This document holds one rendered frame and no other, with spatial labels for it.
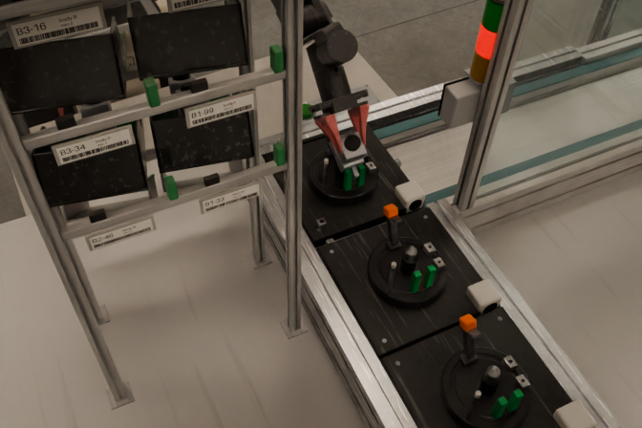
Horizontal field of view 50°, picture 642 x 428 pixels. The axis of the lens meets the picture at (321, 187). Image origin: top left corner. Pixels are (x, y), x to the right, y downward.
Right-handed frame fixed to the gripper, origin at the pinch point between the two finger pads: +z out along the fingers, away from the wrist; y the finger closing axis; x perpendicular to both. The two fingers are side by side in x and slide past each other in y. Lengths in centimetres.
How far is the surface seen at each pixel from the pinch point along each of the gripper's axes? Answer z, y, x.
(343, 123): -3.9, 7.4, 21.1
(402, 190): 11.5, 8.2, 2.0
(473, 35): -23, 140, 176
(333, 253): 17.7, -9.8, -1.6
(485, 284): 29.3, 11.0, -15.2
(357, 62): -18, 26, 49
